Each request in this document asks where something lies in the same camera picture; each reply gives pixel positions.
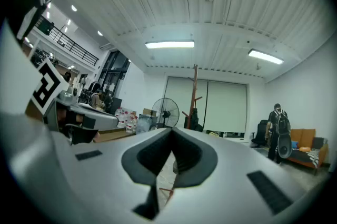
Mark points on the cluster of clear water bottles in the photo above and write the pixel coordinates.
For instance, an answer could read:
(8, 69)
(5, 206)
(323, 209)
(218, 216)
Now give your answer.
(126, 120)

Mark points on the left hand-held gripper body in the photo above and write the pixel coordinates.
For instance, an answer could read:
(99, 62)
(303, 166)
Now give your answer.
(44, 86)

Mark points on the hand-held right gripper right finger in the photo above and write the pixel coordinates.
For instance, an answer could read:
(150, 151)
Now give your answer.
(237, 178)

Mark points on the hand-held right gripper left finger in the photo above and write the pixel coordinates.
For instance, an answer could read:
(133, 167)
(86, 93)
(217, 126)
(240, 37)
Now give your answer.
(87, 178)

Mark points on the white roller blind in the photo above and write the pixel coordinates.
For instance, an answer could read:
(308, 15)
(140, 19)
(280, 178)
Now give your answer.
(226, 107)

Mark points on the clear plastic bag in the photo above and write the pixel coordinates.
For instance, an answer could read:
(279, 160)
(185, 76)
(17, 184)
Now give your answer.
(146, 124)

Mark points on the long ceiling lamp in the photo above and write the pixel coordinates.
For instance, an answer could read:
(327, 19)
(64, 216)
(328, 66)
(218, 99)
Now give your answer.
(169, 44)
(265, 56)

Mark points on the cardboard box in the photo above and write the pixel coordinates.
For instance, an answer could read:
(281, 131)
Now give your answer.
(149, 111)

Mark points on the black framed glass doors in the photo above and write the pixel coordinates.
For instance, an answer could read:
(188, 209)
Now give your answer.
(114, 75)

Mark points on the black office chair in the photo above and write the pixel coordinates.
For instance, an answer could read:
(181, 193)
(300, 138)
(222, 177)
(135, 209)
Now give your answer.
(262, 133)

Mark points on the striped cushion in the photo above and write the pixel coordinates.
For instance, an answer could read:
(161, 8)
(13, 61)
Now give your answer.
(313, 157)

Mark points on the yellow-green cloth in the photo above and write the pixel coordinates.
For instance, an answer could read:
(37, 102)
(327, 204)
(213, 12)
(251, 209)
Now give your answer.
(214, 134)

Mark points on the orange sofa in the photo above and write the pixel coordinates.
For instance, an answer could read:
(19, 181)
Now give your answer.
(305, 136)

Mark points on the black floor lamp base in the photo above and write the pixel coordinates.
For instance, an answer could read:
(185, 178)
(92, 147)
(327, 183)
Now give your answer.
(166, 112)

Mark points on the brown wooden ledge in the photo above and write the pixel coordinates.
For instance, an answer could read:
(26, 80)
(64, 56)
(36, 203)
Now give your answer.
(116, 135)

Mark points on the wooden coat rack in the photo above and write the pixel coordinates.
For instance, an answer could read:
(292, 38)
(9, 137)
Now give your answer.
(179, 101)
(196, 80)

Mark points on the black oval shell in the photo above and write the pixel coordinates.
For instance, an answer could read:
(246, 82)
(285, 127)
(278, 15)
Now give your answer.
(284, 147)

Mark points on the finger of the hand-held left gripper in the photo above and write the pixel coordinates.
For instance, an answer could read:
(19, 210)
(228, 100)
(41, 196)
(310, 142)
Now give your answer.
(106, 120)

